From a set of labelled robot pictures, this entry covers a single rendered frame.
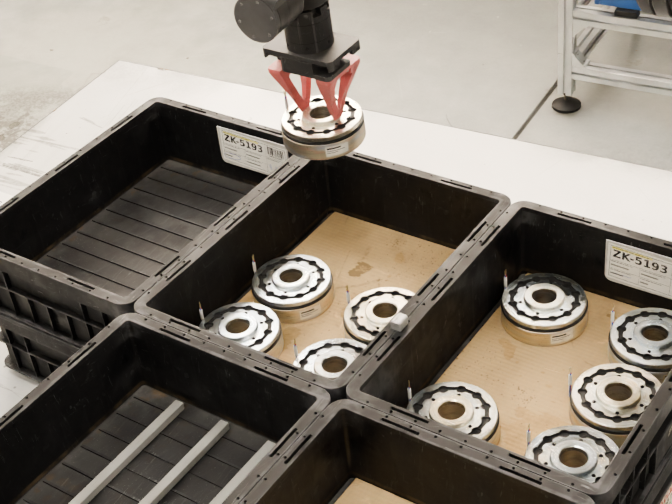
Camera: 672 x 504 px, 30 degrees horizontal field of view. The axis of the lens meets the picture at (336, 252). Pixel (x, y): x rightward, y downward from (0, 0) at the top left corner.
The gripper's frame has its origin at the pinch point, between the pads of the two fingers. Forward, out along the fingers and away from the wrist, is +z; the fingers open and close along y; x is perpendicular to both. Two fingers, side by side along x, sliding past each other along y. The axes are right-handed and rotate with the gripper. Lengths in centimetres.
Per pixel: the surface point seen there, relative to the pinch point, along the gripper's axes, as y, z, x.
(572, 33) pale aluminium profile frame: -49, 85, 167
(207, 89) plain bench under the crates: -61, 35, 42
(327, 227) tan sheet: -4.7, 22.2, 3.1
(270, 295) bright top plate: -0.3, 18.9, -15.1
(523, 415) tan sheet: 35.6, 22.4, -16.1
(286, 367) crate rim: 15.0, 11.6, -30.5
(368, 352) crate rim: 21.5, 11.9, -24.2
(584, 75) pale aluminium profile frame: -46, 97, 167
